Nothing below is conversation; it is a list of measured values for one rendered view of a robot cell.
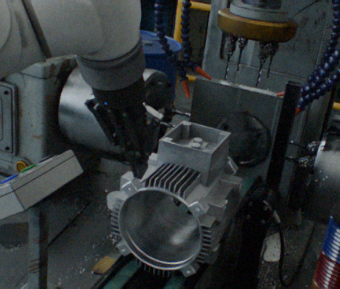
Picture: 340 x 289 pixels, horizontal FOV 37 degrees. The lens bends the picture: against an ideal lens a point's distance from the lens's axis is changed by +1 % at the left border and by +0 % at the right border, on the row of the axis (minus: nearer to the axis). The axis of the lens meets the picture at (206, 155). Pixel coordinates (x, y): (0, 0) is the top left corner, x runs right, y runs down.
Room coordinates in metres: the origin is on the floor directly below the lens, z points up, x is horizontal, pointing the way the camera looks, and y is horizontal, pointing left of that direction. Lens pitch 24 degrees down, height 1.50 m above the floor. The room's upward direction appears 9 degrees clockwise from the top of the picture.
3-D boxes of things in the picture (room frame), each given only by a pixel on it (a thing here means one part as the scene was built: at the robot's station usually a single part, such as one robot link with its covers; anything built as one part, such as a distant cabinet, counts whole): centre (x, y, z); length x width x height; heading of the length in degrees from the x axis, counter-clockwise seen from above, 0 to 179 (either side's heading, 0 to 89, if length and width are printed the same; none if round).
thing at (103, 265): (0.96, 0.15, 0.80); 0.21 x 0.05 x 0.01; 159
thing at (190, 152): (0.88, 0.02, 1.11); 0.12 x 0.11 x 0.07; 164
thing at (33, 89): (1.30, 0.51, 0.99); 0.35 x 0.31 x 0.37; 73
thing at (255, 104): (1.28, -0.10, 0.97); 0.30 x 0.11 x 0.34; 73
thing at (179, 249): (0.84, 0.03, 1.01); 0.20 x 0.19 x 0.19; 164
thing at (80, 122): (1.23, 0.28, 1.04); 0.37 x 0.25 x 0.25; 73
